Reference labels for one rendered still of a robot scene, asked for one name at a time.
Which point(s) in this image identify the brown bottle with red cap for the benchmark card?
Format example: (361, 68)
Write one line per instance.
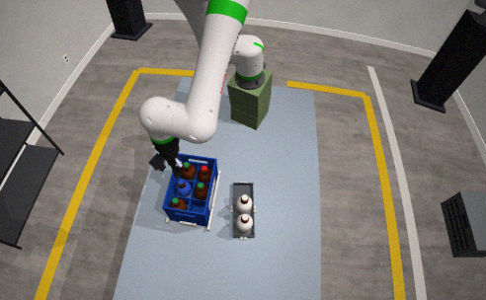
(204, 174)

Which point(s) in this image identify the white bottle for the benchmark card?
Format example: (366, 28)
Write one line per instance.
(244, 223)
(243, 205)

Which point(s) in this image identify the brown bottle with green cap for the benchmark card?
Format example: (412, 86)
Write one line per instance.
(201, 192)
(188, 172)

